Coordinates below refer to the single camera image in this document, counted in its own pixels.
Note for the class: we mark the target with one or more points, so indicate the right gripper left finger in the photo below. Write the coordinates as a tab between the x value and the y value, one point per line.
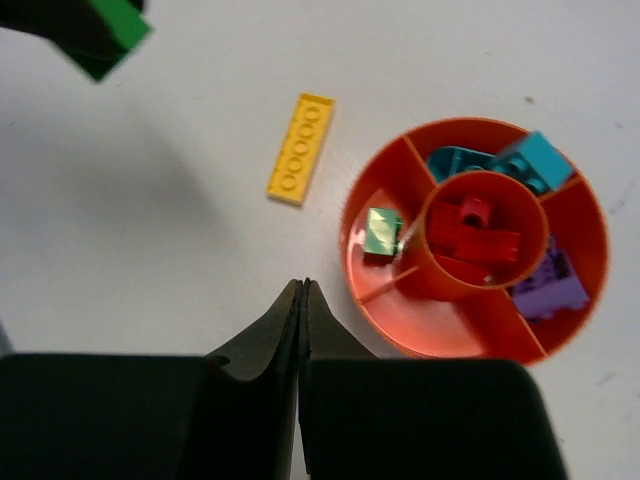
225	415

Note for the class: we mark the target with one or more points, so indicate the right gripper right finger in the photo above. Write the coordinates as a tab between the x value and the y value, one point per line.
362	417

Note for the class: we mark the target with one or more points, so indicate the green lego brick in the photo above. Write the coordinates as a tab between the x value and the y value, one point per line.
381	234
125	27

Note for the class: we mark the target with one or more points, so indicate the orange divided round container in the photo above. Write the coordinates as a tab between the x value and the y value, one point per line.
431	304

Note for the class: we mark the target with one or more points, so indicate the teal rounded lego brick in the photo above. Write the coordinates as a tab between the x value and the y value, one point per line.
448	161

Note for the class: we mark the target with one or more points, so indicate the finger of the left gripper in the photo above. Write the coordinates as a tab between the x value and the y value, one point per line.
66	23

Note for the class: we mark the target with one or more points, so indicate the red lego piece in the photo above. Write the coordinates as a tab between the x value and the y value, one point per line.
446	233

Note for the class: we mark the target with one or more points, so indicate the purple lego brick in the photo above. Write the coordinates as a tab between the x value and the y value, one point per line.
552	287

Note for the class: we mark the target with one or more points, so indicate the red lego brick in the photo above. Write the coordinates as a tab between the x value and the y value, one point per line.
475	211

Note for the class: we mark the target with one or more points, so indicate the light blue small lego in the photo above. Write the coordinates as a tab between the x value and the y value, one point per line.
534	162

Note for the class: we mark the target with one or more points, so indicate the yellow long lego plate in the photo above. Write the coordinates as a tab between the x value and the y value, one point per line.
300	149

